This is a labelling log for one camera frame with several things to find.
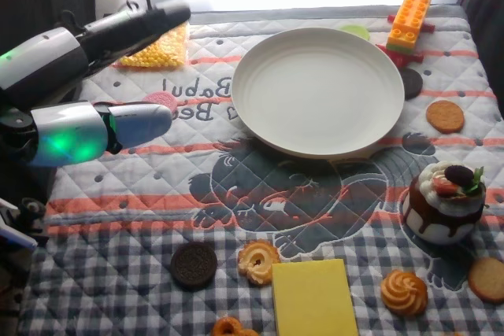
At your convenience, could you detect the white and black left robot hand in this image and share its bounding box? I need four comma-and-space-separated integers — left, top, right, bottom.
0, 0, 193, 168

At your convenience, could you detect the chocolate drip toy cake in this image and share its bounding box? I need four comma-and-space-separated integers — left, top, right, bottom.
401, 160, 489, 246

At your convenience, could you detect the white round plate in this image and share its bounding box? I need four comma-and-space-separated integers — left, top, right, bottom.
231, 27, 406, 160

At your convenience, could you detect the pink sandwich cookie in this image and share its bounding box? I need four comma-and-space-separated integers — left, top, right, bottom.
141, 90, 178, 113

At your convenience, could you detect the bag of yellow beads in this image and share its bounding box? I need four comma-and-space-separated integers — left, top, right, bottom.
117, 23, 189, 69

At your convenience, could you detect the black sandwich cookie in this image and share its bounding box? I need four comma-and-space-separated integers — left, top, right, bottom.
170, 241, 218, 289
399, 67, 424, 100

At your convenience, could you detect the grey bear print quilt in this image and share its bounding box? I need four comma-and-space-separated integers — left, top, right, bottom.
15, 5, 504, 336

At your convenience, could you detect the light green disc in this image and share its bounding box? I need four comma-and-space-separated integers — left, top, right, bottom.
339, 24, 371, 41

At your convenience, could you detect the twisted butter cookie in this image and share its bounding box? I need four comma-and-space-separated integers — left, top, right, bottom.
211, 316, 259, 336

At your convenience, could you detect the yellow sticky notepad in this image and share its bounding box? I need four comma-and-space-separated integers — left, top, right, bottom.
271, 258, 359, 336

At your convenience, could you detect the orange building block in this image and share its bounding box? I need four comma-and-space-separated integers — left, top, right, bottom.
386, 0, 433, 54

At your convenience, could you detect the brown round biscuit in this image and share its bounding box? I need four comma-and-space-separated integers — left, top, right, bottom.
427, 99, 465, 135

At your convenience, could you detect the swirl butter cookie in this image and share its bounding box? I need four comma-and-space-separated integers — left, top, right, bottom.
380, 269, 429, 316

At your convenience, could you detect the pale round rimmed biscuit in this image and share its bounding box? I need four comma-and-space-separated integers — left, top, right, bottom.
467, 257, 504, 305

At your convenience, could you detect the ring butter cookie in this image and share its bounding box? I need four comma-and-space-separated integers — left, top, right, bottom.
237, 239, 281, 285

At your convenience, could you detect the red toy block frame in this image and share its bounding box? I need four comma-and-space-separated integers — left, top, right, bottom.
376, 14, 437, 68

